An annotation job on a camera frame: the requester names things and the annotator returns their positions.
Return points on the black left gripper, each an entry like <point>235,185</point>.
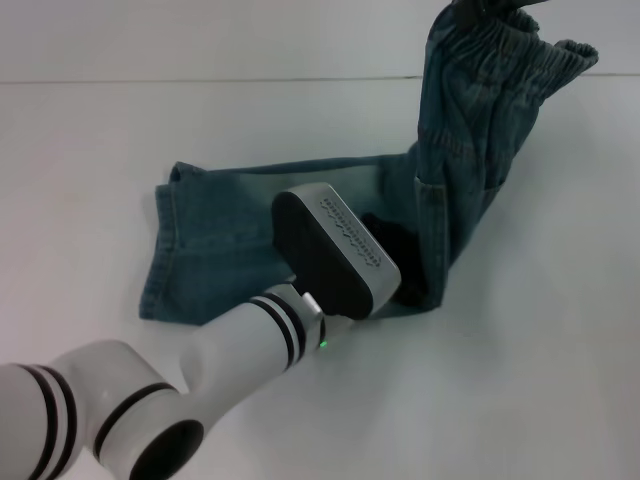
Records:
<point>400,260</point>

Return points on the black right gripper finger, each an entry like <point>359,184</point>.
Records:
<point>520,5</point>
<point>465,12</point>

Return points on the blue denim shorts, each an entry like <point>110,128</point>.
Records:
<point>225,245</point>

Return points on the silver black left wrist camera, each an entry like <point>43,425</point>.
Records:
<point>325,250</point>

